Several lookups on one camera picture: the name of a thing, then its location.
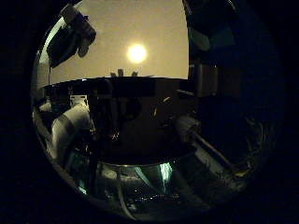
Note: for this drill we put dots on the white cylinder on dark rod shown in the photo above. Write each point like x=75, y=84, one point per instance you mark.
x=187, y=126

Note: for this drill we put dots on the small dark block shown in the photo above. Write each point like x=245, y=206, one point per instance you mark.
x=120, y=73

